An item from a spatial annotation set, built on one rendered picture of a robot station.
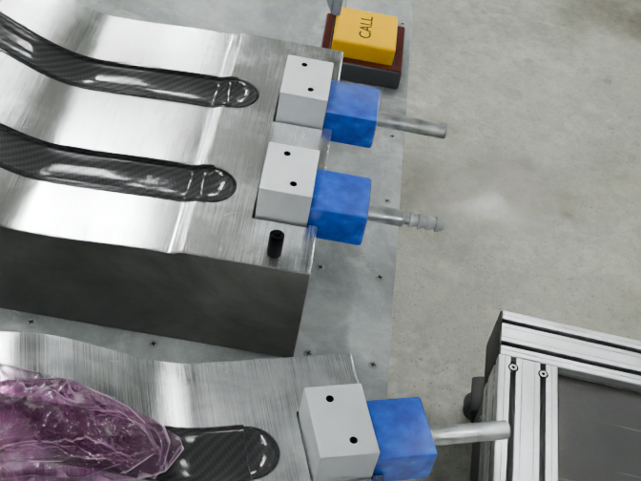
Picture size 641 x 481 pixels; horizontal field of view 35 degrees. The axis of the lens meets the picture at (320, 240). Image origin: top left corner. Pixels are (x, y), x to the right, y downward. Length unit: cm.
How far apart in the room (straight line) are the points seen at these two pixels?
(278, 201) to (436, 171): 151
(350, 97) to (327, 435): 30
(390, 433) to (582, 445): 92
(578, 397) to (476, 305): 42
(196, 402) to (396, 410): 12
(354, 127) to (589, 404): 88
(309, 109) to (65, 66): 20
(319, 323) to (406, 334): 109
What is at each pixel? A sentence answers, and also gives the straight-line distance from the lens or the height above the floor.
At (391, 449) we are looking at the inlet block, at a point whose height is 87.
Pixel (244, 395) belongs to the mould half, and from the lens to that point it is 65.
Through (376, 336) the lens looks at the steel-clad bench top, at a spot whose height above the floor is 80.
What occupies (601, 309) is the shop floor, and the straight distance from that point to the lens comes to 202.
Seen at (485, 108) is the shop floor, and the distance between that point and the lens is 240.
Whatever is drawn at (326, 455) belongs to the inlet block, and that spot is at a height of 88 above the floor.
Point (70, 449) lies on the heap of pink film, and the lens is 56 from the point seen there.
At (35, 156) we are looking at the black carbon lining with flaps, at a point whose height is 88.
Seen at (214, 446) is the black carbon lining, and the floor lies 85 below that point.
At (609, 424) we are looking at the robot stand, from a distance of 157.
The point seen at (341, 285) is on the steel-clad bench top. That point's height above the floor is 80.
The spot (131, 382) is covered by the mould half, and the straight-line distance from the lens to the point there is 63.
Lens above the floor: 137
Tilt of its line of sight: 44 degrees down
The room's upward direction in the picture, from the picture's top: 12 degrees clockwise
